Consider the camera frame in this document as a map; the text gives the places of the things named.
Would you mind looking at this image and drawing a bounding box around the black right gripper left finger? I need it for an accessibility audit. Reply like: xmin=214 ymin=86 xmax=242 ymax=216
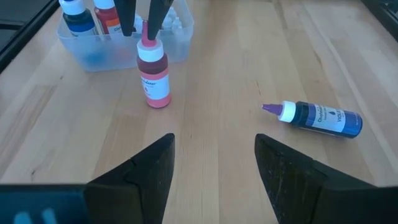
xmin=0 ymin=133 xmax=175 ymax=224

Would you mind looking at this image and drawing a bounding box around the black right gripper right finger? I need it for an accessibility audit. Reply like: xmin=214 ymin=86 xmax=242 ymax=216
xmin=254 ymin=134 xmax=398 ymax=224

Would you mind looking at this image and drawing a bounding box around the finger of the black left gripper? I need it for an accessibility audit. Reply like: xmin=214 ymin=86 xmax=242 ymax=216
xmin=113 ymin=0 xmax=137 ymax=37
xmin=147 ymin=0 xmax=175 ymax=41

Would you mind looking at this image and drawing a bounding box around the small white-capped dropper bottle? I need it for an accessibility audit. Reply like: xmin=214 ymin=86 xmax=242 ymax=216
xmin=172 ymin=17 xmax=185 ymax=35
xmin=160 ymin=17 xmax=173 ymax=32
xmin=165 ymin=6 xmax=177 ymax=22

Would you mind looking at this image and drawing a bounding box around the red food coloring bottle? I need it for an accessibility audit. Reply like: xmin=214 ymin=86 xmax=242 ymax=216
xmin=136 ymin=20 xmax=172 ymax=109
xmin=93 ymin=0 xmax=124 ymax=37

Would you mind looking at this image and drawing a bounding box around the clear plastic container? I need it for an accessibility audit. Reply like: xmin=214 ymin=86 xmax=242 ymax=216
xmin=56 ymin=0 xmax=195 ymax=73

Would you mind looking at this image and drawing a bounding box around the blue food coloring bottle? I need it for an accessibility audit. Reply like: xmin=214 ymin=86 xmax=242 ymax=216
xmin=58 ymin=0 xmax=100 ymax=38

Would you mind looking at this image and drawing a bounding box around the violet food coloring bottle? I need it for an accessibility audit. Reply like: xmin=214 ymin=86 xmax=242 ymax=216
xmin=261 ymin=100 xmax=364 ymax=139

